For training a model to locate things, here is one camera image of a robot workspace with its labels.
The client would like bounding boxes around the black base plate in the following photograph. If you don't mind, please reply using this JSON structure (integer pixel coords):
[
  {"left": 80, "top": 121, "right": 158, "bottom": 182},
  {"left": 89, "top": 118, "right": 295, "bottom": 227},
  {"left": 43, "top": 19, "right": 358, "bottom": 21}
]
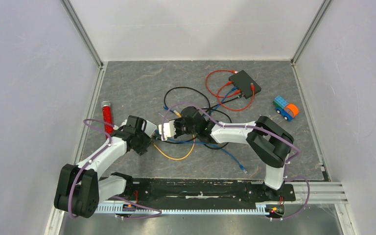
[{"left": 121, "top": 178, "right": 296, "bottom": 210}]

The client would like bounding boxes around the red ethernet cable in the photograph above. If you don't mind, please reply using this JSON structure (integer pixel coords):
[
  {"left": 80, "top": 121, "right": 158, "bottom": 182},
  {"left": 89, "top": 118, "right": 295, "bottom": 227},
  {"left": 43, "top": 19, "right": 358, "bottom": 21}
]
[
  {"left": 205, "top": 70, "right": 239, "bottom": 98},
  {"left": 216, "top": 81, "right": 256, "bottom": 112}
]

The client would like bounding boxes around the red glitter tube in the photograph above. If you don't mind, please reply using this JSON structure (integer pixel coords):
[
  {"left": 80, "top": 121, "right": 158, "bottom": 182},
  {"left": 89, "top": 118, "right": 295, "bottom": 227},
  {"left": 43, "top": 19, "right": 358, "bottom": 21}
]
[{"left": 101, "top": 100, "right": 114, "bottom": 134}]

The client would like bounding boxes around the clear plastic box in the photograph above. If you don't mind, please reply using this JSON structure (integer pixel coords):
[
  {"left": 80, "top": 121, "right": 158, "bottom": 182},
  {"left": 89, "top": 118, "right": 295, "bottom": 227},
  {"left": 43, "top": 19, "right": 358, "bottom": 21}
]
[{"left": 144, "top": 121, "right": 157, "bottom": 137}]

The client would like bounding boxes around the yellow ethernet cable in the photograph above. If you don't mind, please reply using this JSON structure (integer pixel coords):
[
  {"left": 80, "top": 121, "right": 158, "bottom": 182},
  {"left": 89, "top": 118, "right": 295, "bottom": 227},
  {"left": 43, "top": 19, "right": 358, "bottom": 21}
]
[{"left": 154, "top": 110, "right": 197, "bottom": 162}]

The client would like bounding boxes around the black network switch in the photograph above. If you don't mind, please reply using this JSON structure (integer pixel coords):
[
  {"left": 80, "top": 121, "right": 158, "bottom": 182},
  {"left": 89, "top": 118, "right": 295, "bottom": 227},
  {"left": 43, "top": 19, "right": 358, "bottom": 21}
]
[{"left": 228, "top": 70, "right": 262, "bottom": 99}]

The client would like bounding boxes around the blue lego brick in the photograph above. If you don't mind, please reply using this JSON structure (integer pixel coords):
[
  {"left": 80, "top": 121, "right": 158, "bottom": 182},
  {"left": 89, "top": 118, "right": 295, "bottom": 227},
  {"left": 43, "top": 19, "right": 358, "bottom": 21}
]
[{"left": 273, "top": 95, "right": 294, "bottom": 121}]

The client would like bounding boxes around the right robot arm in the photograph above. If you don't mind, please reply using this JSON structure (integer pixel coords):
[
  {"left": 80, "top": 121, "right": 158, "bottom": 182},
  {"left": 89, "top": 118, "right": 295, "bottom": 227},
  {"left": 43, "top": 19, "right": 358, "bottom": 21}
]
[{"left": 160, "top": 106, "right": 294, "bottom": 200}]

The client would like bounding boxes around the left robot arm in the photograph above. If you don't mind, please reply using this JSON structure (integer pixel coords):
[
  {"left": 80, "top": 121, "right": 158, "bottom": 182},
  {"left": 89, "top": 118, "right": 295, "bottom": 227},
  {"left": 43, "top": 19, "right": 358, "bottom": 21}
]
[{"left": 53, "top": 116, "right": 157, "bottom": 218}]

